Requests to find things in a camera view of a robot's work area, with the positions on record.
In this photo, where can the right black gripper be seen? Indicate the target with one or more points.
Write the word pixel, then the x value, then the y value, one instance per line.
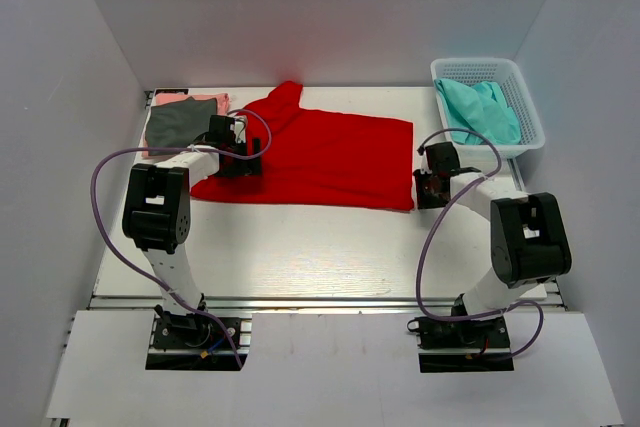
pixel 424 201

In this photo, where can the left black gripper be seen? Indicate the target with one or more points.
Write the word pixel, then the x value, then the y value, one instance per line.
pixel 248 167

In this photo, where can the red t-shirt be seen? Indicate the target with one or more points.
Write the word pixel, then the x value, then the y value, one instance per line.
pixel 319 157

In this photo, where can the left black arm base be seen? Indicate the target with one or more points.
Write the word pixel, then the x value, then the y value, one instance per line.
pixel 194 343

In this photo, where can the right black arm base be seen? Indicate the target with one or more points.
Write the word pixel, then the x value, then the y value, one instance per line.
pixel 476 346

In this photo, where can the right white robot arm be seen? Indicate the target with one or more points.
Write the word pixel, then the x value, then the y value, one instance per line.
pixel 528 242

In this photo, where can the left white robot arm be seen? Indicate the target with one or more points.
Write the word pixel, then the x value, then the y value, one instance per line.
pixel 157 207

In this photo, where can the folded pink t-shirt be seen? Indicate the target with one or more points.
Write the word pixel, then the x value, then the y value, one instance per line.
pixel 222 98

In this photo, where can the folded grey t-shirt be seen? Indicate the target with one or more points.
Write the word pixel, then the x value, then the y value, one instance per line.
pixel 179 123

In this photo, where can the teal t-shirt in basket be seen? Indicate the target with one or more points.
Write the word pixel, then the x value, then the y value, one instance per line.
pixel 482 108

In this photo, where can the white plastic basket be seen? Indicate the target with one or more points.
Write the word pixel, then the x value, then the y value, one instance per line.
pixel 506 74

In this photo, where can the aluminium table rail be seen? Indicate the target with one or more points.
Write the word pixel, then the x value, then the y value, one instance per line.
pixel 130 303

